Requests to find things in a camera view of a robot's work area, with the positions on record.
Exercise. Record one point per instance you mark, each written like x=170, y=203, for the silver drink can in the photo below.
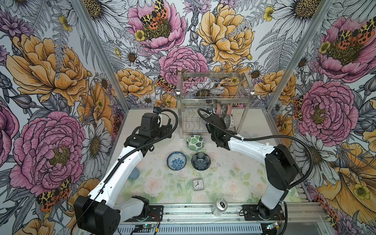
x=219, y=206

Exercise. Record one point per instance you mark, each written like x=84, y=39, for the white vented cable duct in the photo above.
x=220, y=228

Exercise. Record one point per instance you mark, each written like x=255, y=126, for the dark navy wave bowl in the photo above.
x=201, y=161

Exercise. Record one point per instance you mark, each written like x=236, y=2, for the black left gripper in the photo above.
x=164, y=128

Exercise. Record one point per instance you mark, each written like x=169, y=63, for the green leaf print bowl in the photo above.
x=195, y=142

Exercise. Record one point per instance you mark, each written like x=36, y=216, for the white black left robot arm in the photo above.
x=98, y=213

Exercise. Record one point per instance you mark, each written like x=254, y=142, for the small square alarm clock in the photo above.
x=198, y=184

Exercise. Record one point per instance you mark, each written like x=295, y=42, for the green circuit board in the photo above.
x=146, y=228

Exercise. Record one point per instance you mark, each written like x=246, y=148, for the purple striped bowl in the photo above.
x=202, y=123

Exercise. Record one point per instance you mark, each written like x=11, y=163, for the black white floral bowl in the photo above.
x=229, y=109

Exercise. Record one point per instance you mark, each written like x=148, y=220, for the blue floral bowl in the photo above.
x=176, y=161

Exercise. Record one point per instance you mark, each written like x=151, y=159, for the aluminium front rail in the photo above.
x=300, y=212

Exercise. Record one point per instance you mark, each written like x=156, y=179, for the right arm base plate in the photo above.
x=249, y=212

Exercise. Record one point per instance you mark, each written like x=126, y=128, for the black white patterned bowl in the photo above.
x=229, y=122

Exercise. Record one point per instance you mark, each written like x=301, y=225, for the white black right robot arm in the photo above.
x=281, y=167

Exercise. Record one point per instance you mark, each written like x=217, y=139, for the stainless steel dish rack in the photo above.
x=208, y=89

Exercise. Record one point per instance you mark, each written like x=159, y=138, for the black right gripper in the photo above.
x=223, y=123

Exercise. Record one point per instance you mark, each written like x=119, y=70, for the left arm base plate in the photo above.
x=156, y=213

